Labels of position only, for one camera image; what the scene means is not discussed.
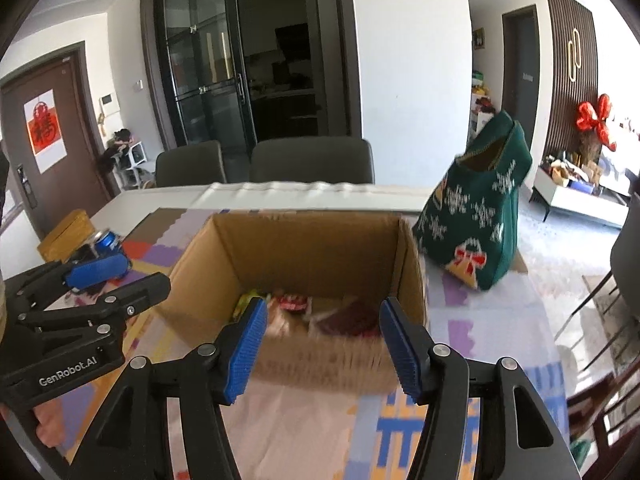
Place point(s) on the colourful patterned tablecloth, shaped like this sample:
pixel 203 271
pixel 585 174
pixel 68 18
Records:
pixel 300 425

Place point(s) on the red candy packet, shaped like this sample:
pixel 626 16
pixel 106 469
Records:
pixel 292 302

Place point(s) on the white shelf rack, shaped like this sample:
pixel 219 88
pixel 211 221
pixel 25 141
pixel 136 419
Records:
pixel 132 165

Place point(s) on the dark interior door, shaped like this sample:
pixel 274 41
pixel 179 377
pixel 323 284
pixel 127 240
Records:
pixel 522 85

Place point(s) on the red silver snack packet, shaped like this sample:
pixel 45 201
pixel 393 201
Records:
pixel 350 322

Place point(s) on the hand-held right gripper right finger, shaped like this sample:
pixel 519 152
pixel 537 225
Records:
pixel 400 355

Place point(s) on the brown entrance door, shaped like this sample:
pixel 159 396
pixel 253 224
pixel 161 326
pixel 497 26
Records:
pixel 75 160

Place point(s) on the small wall picture frame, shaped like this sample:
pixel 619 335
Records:
pixel 479 38

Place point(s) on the brown cardboard box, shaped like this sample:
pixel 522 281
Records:
pixel 310 240

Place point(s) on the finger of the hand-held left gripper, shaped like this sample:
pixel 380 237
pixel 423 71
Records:
pixel 130 295
pixel 97 270

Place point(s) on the white low cabinet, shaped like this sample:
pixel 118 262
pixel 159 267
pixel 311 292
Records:
pixel 580 200

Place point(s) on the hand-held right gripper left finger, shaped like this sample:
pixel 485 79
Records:
pixel 245 355

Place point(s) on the person's left hand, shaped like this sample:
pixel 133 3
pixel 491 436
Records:
pixel 47 425

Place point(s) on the green knitted snowflake bag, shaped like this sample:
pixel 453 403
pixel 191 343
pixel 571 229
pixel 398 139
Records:
pixel 475 220

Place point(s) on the dark grey dining chair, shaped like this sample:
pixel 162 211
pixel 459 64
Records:
pixel 627 260

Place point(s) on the blue oreo packet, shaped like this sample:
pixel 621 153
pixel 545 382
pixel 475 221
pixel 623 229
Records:
pixel 107 242

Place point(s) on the dark wooden chair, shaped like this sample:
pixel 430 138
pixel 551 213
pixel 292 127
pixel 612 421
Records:
pixel 610 405

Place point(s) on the gold biscuit packet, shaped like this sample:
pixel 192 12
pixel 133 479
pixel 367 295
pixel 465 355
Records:
pixel 281 324

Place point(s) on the red bow balloon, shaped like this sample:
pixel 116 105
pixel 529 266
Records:
pixel 595 117

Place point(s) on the green candy packet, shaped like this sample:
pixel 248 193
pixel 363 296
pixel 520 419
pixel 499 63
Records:
pixel 245 305

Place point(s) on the black framed glass door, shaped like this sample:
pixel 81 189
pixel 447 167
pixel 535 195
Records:
pixel 210 60

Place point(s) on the red white door poster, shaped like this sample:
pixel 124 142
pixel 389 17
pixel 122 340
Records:
pixel 45 130

